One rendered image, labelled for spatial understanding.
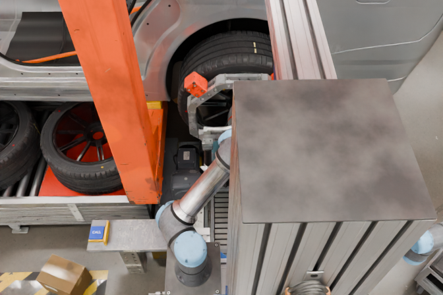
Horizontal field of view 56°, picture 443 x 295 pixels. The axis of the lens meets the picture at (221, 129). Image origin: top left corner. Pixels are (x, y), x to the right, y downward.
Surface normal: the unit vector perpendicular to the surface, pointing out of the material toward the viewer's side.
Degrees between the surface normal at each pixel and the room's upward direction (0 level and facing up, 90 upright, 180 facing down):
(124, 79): 90
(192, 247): 8
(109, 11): 90
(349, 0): 90
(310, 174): 0
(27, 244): 0
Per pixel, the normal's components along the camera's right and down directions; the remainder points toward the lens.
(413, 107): 0.00, -0.62
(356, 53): 0.01, 0.79
